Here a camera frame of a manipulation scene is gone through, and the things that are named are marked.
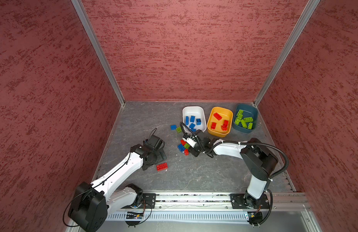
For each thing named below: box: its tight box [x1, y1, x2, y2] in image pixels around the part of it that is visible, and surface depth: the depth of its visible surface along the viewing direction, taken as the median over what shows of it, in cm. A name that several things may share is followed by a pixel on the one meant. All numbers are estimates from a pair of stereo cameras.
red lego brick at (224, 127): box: [221, 123, 229, 131], surface depth 106 cm
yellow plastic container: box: [207, 106, 234, 138], surface depth 108 cm
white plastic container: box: [182, 105, 208, 133], surface depth 109 cm
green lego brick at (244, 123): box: [240, 119, 248, 129], surface depth 107 cm
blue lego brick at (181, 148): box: [177, 144, 186, 153], surface depth 94 cm
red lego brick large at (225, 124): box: [221, 119, 229, 128], surface depth 106 cm
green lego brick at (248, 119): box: [243, 116, 254, 123], surface depth 109 cm
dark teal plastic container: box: [232, 103, 259, 134], surface depth 108 cm
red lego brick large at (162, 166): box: [156, 162, 168, 172], surface depth 87 cm
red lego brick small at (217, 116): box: [213, 112, 223, 121], surface depth 112 cm
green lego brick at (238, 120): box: [234, 116, 242, 126], surface depth 108 cm
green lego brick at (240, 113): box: [236, 109, 245, 117], surface depth 116 cm
